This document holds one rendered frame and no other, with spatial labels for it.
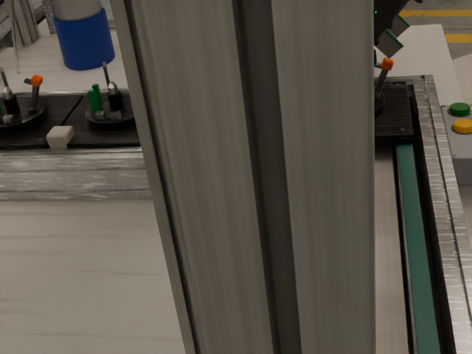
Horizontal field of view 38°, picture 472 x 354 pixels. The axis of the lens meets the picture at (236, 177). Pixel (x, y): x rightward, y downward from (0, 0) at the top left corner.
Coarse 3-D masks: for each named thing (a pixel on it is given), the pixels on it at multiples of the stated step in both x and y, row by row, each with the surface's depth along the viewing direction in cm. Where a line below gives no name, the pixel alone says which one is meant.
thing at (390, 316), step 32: (384, 160) 132; (384, 192) 123; (416, 192) 116; (384, 224) 115; (416, 224) 109; (384, 256) 108; (416, 256) 102; (384, 288) 101; (416, 288) 96; (384, 320) 96; (416, 320) 91; (384, 352) 91; (416, 352) 88
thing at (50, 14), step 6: (42, 0) 230; (48, 0) 229; (48, 6) 231; (48, 12) 232; (54, 12) 233; (48, 18) 233; (48, 24) 234; (108, 24) 231; (54, 30) 235; (114, 30) 232
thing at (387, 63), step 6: (384, 60) 133; (390, 60) 133; (378, 66) 134; (384, 66) 133; (390, 66) 133; (384, 72) 134; (378, 78) 136; (384, 78) 135; (378, 84) 136; (378, 90) 137
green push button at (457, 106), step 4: (452, 104) 136; (456, 104) 136; (460, 104) 136; (464, 104) 136; (452, 108) 135; (456, 108) 134; (460, 108) 134; (464, 108) 134; (468, 108) 134; (452, 112) 134; (456, 112) 134; (460, 112) 134; (464, 112) 134; (468, 112) 134
